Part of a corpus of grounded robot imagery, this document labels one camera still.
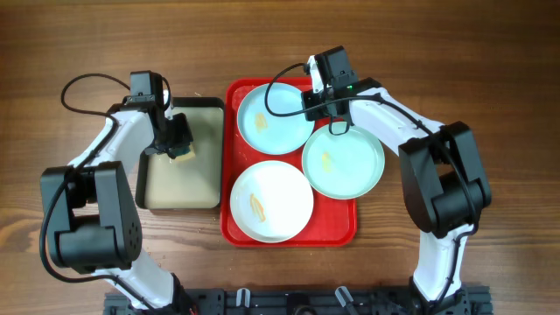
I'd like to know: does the light blue plate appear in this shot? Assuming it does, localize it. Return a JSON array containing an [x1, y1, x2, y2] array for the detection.
[[236, 83, 315, 155]]

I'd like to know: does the pale green plate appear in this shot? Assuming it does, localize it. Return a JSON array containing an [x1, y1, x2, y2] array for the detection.
[[302, 122, 385, 200]]

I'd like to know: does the green and yellow sponge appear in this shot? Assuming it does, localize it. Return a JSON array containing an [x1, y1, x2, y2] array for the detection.
[[168, 144, 195, 162]]

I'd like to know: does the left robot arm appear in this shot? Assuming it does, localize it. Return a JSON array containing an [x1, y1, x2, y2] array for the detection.
[[38, 71, 198, 314]]

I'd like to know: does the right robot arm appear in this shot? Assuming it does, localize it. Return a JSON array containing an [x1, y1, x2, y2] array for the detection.
[[302, 46, 492, 314]]

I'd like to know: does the black tray with soapy water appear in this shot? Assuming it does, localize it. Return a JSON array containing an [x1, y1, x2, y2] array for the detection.
[[135, 97, 225, 210]]

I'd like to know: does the red plastic tray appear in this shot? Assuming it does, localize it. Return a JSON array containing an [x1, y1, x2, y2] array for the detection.
[[220, 78, 358, 248]]

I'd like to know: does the white plate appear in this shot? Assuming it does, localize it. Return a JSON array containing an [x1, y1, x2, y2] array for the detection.
[[229, 160, 314, 243]]

